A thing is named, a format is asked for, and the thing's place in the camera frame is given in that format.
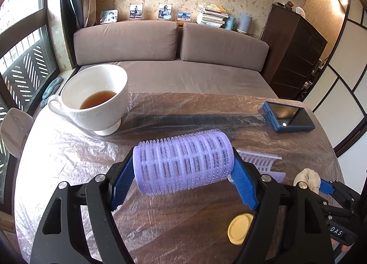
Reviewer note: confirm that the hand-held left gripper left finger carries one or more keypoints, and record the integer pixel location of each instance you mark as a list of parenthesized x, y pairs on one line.
[(123, 185)]

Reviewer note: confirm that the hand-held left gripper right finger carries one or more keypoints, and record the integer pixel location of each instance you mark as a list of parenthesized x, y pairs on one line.
[(243, 186)]

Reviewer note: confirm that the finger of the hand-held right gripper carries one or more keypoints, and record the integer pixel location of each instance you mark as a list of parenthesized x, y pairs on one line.
[(338, 209), (325, 186)]

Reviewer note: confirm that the cream cloth ball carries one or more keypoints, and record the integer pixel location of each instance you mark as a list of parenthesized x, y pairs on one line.
[(308, 178)]

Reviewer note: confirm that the large purple hair roller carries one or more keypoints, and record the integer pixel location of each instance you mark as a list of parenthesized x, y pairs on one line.
[(183, 161)]

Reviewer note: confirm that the yellow round lid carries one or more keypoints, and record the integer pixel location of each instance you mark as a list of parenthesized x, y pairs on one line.
[(238, 229)]

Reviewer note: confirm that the white footed cup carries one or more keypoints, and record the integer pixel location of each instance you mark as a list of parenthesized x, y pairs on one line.
[(86, 118)]

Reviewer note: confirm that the blue cased phone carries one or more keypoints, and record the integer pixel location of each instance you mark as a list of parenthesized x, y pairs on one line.
[(289, 115)]

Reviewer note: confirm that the white panelled sliding door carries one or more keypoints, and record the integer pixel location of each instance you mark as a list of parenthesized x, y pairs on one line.
[(344, 86)]

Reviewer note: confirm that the teal cloth item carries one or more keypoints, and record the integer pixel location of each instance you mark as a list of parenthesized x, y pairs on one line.
[(51, 89)]

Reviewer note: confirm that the brown sofa seat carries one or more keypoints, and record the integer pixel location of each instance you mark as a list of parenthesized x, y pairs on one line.
[(186, 77)]

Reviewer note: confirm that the dark wooden cabinet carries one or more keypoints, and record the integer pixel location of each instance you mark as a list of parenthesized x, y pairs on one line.
[(295, 52)]

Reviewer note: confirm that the wide brown sofa cushion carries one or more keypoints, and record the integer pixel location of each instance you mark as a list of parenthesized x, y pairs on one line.
[(126, 42)]

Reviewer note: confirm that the dark patterned window railing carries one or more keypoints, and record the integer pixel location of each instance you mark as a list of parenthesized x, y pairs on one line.
[(25, 72)]

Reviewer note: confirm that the grey cylindrical speaker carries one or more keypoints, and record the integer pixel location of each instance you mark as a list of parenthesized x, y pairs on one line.
[(244, 23)]

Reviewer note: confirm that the light blue bottle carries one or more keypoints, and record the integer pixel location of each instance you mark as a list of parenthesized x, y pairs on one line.
[(230, 23)]

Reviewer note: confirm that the stack of books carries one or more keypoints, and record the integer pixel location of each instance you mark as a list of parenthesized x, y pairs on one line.
[(212, 14)]

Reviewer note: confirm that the small brown figurine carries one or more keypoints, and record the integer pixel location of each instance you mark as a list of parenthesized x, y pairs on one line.
[(290, 5)]

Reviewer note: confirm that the ceiling spotlight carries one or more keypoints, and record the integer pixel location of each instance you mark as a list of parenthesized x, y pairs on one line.
[(343, 1)]

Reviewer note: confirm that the tilted photo frame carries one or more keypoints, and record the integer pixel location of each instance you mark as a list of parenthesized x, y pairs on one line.
[(109, 16)]

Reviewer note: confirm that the upright photo frame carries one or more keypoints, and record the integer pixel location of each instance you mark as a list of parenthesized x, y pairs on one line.
[(165, 12), (136, 12)]

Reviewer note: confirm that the small landscape photo frame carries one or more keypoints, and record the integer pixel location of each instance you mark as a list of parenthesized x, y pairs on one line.
[(184, 16)]

